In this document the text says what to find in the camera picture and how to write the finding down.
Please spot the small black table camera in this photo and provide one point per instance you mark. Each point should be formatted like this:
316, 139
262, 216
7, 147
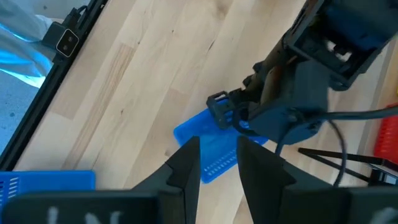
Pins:
66, 42

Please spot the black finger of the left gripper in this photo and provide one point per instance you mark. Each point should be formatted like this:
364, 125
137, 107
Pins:
295, 99
220, 109

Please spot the black table frame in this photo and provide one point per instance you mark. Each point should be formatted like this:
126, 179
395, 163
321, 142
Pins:
47, 90

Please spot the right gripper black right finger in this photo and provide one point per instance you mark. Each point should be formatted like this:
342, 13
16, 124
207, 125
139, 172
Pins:
295, 205

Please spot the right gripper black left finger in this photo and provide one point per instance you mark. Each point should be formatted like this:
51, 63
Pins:
124, 208

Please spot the blue plastic basket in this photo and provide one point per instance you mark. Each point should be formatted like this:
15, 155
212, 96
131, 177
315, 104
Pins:
214, 155
56, 180

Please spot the red plastic basket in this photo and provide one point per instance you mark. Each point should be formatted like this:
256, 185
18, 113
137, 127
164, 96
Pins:
388, 137

